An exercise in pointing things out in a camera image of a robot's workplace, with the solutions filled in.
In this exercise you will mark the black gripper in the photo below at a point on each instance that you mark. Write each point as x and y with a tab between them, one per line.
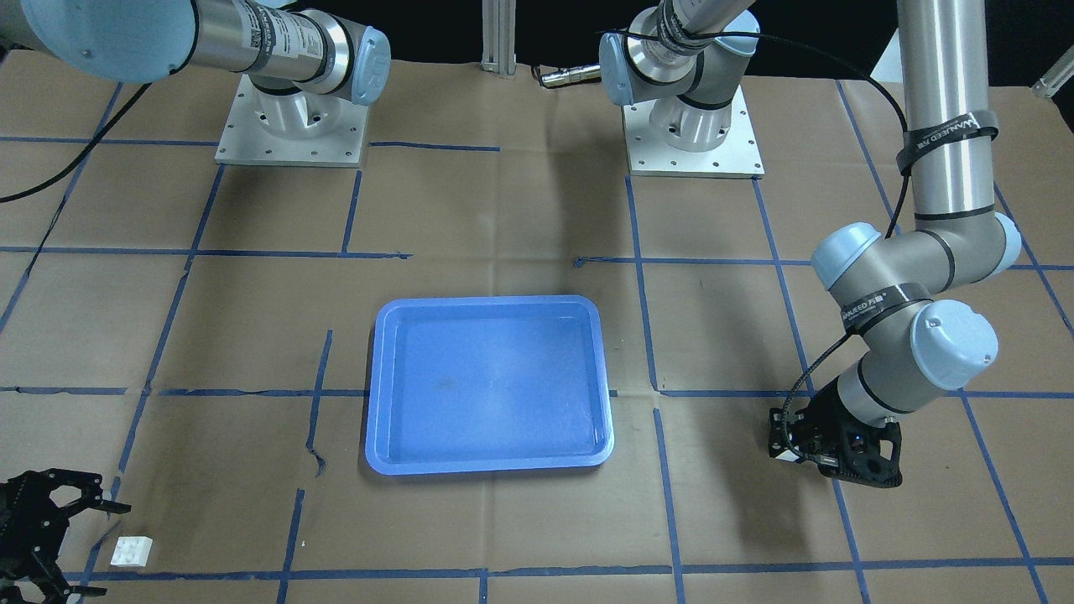
18	522
826	408

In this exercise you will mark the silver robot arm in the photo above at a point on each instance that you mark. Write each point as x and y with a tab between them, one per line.
689	56
308	77

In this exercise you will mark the blue plastic tray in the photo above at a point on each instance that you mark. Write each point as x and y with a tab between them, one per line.
488	384

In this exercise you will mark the brown paper table cover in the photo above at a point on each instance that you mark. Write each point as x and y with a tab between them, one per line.
201	336

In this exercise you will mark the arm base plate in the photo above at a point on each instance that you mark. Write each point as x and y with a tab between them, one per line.
696	138
269	129

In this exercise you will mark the aluminium frame post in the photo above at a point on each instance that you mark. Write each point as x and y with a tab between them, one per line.
498	20

